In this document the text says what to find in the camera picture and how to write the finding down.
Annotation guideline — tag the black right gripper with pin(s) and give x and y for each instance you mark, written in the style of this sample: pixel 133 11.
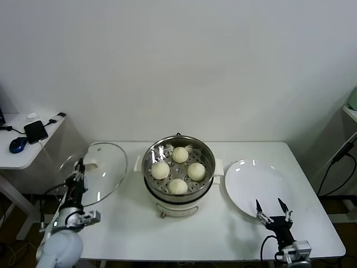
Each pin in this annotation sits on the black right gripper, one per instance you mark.
pixel 280 227

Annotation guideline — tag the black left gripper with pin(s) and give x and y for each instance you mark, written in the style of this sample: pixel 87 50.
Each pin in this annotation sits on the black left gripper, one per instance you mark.
pixel 75 192

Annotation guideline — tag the glass pot lid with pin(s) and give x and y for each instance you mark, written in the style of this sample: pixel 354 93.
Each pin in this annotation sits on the glass pot lid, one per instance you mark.
pixel 108 167

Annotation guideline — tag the white steamed baozi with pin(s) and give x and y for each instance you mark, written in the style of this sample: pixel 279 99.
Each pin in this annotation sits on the white steamed baozi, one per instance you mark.
pixel 178 186
pixel 196 171
pixel 180 154
pixel 160 171

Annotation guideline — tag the steel steamer basket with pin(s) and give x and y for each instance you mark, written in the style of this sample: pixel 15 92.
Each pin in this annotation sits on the steel steamer basket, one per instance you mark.
pixel 178 171

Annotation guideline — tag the white plate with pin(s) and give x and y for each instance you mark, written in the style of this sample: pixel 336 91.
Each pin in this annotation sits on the white plate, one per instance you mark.
pixel 258 184

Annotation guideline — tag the black phone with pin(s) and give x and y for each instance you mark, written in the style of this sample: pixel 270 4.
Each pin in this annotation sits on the black phone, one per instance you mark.
pixel 36 131

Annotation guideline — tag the white side table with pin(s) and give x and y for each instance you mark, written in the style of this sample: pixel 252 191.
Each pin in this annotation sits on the white side table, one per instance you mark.
pixel 16 160

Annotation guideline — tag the blue computer mouse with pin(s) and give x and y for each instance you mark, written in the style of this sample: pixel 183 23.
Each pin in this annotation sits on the blue computer mouse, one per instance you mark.
pixel 18 145

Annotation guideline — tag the small white object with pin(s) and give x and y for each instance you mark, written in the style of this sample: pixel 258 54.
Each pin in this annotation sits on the small white object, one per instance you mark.
pixel 33 115

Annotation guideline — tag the white electric cooker base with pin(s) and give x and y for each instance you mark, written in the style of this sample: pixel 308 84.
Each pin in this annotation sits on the white electric cooker base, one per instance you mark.
pixel 175 208

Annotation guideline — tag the dark monitor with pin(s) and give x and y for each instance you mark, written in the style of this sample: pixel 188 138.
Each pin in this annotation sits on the dark monitor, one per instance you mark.
pixel 1 111

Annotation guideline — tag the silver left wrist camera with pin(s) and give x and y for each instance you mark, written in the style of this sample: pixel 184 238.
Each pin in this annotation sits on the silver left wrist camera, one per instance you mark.
pixel 91 217

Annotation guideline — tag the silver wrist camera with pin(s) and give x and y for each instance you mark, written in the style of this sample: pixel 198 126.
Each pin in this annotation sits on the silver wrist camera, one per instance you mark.
pixel 299 248
pixel 91 217

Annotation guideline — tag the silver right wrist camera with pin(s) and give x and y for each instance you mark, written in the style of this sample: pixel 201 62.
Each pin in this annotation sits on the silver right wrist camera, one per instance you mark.
pixel 299 248

